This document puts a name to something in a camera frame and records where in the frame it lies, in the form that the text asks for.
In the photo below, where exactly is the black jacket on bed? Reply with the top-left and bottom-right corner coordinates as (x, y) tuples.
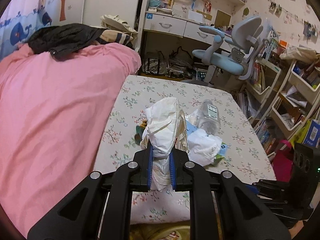
(28, 23), (105, 61)

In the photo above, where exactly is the green plush toy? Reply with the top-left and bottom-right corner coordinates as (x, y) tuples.
(134, 126), (145, 145)

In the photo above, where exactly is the striped beige pillow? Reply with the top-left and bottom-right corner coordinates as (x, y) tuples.
(95, 29), (133, 49)

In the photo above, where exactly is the white bookshelf cart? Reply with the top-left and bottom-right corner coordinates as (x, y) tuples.
(237, 24), (320, 156)

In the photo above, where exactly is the floral white tablecloth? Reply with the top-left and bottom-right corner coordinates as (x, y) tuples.
(94, 75), (275, 224)

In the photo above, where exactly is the pink bed blanket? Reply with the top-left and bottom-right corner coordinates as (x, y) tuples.
(1, 43), (141, 236)

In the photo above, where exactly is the white paper bag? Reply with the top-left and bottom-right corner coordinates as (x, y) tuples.
(140, 97), (189, 191)

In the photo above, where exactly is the beige tote bag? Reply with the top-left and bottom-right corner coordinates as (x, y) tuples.
(100, 15), (138, 35)

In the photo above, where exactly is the yellow trash bin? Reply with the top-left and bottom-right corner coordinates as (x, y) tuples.
(129, 225), (190, 239)

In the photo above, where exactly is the blue snack bag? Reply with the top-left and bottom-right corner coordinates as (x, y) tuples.
(303, 119), (320, 148)

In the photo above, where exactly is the white desk with drawers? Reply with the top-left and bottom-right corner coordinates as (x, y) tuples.
(139, 0), (245, 75)

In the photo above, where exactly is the white tissue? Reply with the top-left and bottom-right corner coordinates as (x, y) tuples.
(187, 128), (222, 166)

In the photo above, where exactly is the blue milk carton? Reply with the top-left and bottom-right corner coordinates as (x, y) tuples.
(186, 121), (228, 167)

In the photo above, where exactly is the clear plastic bottle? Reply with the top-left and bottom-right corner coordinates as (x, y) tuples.
(195, 99), (220, 135)

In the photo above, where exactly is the blue grey desk chair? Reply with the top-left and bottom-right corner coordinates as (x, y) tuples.
(183, 15), (267, 87)

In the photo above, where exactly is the magenta bag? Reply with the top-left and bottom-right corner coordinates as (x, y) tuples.
(271, 140), (294, 182)

